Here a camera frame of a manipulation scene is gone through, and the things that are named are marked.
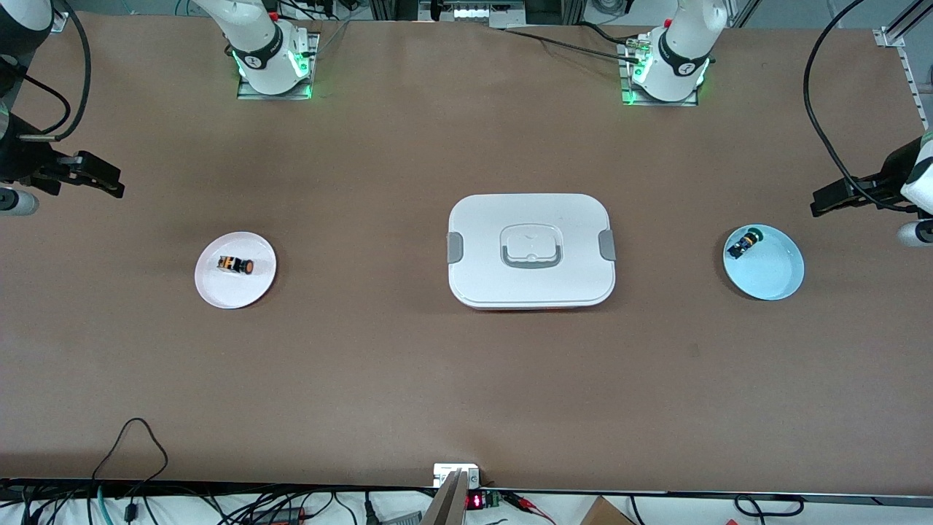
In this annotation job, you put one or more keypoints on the brown cardboard piece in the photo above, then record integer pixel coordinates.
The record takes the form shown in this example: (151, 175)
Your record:
(605, 512)

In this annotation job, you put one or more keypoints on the aluminium frame with light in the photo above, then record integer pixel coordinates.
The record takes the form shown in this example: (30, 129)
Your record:
(474, 13)

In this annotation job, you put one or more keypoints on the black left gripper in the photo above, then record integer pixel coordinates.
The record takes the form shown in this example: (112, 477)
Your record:
(891, 176)

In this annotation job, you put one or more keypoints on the light blue round plate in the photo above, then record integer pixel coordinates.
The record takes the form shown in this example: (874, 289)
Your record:
(765, 270)

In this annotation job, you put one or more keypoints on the grey angled bar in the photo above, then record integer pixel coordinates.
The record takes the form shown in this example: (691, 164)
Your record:
(446, 503)

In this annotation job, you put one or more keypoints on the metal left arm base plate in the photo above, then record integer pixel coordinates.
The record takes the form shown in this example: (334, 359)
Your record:
(634, 100)

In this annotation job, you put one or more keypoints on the small board with red display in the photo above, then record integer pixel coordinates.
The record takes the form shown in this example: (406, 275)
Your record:
(477, 501)

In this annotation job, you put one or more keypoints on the aluminium frame rail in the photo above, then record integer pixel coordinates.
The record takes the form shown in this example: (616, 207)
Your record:
(915, 80)

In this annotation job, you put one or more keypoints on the white lidded container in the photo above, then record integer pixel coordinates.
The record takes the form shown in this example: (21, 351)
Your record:
(532, 281)

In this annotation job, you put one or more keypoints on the white mounting block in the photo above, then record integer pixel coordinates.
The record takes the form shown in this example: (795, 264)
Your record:
(444, 472)

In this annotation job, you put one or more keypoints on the red clip leads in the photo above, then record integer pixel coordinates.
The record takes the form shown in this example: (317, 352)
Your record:
(528, 504)

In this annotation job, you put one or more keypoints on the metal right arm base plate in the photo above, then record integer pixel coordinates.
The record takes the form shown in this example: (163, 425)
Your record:
(248, 93)

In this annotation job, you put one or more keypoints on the green push-button switch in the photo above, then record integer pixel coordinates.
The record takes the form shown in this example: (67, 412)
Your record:
(745, 243)

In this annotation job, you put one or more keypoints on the pink round plate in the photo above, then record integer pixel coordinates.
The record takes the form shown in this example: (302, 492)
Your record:
(233, 292)

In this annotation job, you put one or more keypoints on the orange push-button switch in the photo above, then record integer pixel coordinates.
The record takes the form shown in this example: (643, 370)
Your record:
(237, 266)

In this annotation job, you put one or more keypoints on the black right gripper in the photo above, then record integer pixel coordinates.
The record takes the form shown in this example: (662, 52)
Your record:
(20, 162)

